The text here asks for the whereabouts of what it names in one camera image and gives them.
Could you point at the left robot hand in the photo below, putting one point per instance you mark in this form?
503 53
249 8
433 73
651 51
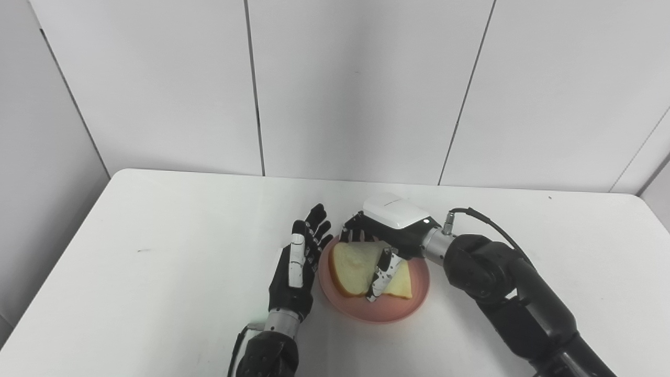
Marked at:
293 283

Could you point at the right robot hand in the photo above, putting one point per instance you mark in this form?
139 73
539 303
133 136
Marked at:
398 225

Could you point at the slice of bread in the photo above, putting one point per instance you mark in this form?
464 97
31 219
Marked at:
356 269

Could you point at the pink plate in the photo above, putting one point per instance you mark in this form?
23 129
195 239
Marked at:
374 306

